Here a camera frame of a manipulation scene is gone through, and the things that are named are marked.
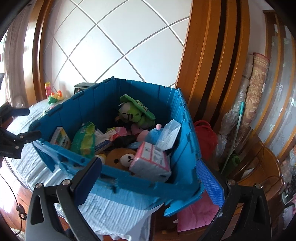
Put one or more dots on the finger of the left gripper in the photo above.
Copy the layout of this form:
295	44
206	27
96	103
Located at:
8	111
12	145

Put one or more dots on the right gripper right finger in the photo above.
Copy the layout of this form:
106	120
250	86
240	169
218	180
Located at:
253	222

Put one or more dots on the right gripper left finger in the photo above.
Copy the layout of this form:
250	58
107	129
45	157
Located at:
43	222

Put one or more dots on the foot cream medicine box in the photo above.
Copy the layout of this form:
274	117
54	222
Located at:
103	141

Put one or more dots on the pink yellow candy tube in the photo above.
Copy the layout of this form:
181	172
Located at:
48	89

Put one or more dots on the green yellow duck plush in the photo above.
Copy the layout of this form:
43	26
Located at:
55	97

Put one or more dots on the light blue tablecloth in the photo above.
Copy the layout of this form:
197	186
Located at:
105	217

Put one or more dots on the pink seat cushion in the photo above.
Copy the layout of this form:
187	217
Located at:
198	214

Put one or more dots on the green tissue pack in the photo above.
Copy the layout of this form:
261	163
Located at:
84	141

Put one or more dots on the wooden chair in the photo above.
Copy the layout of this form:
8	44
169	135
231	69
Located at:
258	164

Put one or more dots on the brown bear plush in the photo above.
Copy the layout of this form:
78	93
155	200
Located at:
120	158

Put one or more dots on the black gift bag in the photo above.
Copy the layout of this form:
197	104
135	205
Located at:
82	86

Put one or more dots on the blue folding storage crate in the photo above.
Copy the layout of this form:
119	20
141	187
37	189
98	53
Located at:
99	104

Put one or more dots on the pink tissue pack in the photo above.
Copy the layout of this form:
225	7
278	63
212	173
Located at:
150	163

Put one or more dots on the red plastic basket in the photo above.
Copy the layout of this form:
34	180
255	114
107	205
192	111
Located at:
207	138

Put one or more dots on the blue round plush toy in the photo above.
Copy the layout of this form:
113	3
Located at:
151	136

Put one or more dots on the green frog hat plush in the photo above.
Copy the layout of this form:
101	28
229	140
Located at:
134	111

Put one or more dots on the clear plastic container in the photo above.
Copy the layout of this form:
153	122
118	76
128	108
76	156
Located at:
168	135

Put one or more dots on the teal mop handle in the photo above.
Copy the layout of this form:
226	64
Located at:
235	136

